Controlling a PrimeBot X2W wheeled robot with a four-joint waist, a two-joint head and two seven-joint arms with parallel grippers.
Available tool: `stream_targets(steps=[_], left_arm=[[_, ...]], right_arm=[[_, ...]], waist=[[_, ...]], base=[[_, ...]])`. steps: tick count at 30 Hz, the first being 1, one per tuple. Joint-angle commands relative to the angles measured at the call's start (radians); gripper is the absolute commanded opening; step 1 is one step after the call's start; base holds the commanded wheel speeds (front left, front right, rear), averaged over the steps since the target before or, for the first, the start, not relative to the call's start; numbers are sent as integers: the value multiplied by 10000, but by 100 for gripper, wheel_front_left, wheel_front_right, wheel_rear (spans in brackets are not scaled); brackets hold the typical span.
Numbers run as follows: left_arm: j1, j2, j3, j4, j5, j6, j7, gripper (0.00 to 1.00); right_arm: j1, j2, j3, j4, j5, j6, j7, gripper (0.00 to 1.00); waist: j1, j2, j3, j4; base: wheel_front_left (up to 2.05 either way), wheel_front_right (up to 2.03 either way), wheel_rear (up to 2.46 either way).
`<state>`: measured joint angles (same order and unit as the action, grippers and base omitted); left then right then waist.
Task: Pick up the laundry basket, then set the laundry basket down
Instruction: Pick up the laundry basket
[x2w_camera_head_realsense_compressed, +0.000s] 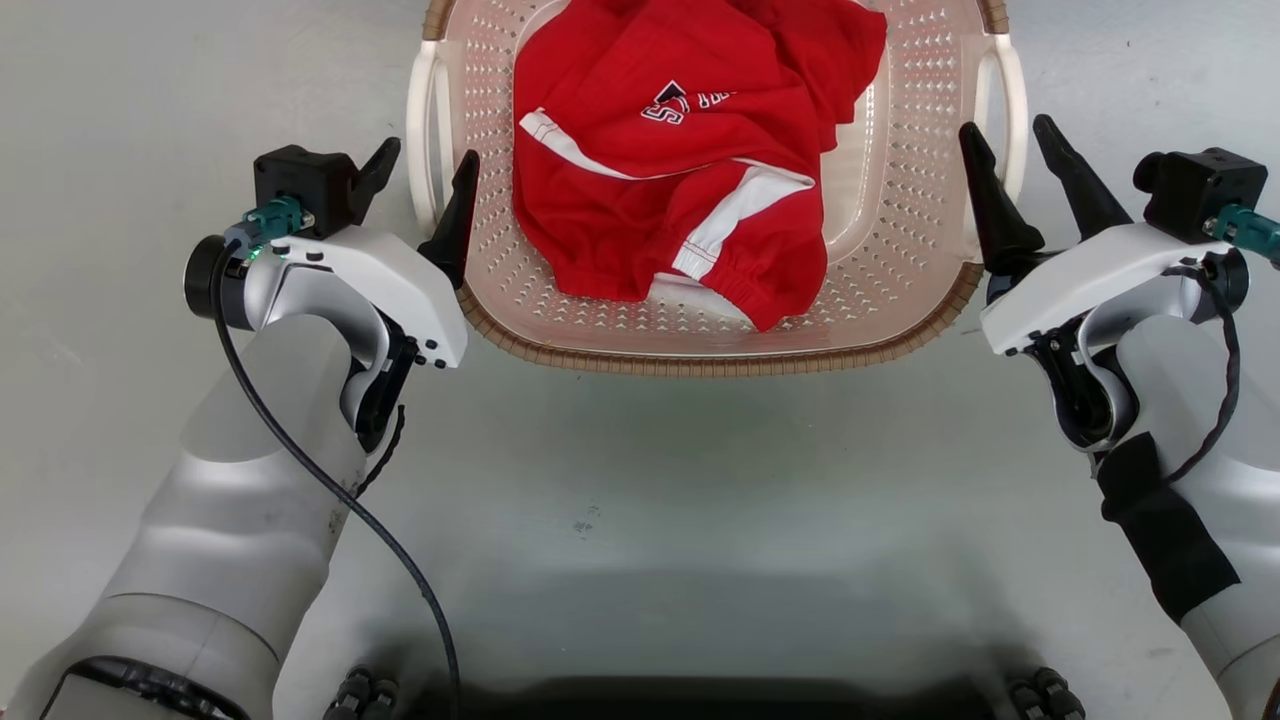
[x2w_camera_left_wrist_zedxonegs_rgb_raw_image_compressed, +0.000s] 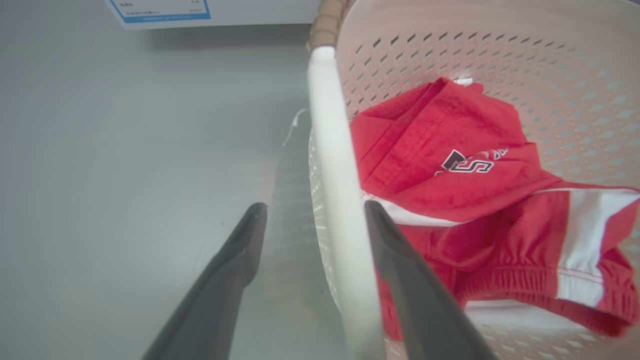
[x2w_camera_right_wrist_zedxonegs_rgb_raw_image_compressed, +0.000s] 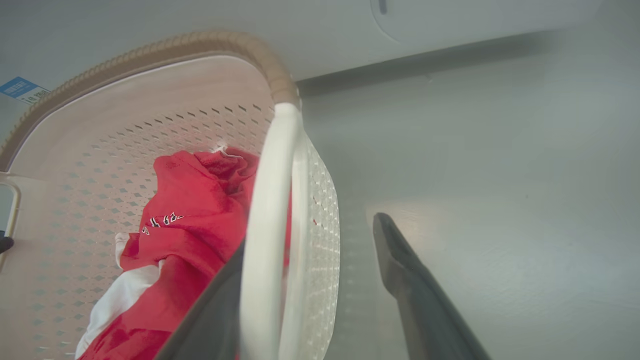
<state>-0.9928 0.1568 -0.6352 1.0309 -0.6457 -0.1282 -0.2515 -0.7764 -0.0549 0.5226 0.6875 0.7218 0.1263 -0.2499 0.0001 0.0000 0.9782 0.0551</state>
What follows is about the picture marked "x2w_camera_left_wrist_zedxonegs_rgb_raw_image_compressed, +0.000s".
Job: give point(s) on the white front-load washing machine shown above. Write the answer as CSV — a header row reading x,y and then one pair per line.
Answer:
x,y
260,12

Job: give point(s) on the red and white sports garment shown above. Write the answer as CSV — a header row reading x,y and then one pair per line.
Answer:
x,y
430,150

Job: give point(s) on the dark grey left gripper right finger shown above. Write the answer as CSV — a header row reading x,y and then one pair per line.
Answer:
x,y
420,305

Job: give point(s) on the pink perforated plastic laundry basket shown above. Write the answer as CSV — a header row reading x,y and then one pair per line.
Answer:
x,y
550,60

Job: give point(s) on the thin white thread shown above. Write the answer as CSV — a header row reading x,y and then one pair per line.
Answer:
x,y
295,119

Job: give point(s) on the blue energy label sticker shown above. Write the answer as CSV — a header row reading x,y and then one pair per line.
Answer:
x,y
150,11

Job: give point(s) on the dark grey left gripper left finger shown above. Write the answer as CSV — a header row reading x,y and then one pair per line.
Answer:
x,y
225,280

